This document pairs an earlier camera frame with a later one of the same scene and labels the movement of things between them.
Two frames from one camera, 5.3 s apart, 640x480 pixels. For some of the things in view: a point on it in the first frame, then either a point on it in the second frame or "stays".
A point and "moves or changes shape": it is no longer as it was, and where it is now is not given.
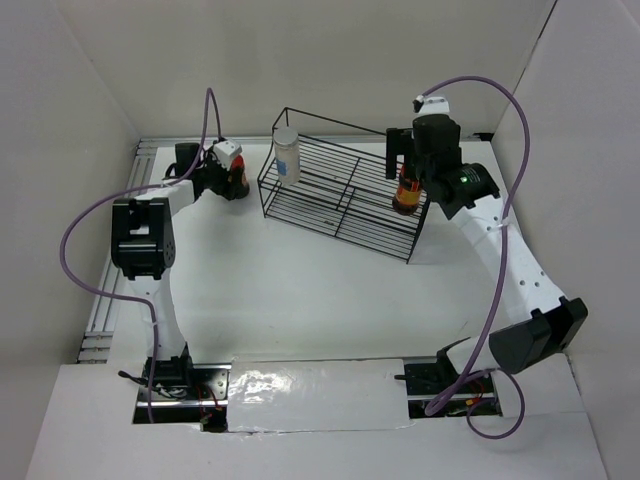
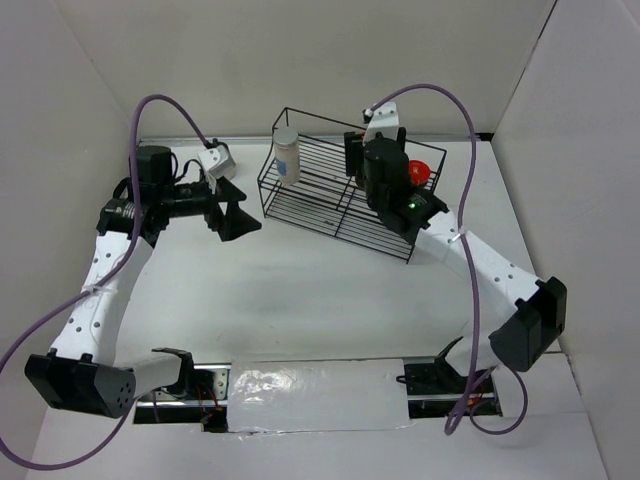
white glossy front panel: [314, 394] stays
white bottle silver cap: [287, 146] stays
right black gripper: [398, 141] → [353, 153]
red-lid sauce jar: [408, 194] moves or changes shape
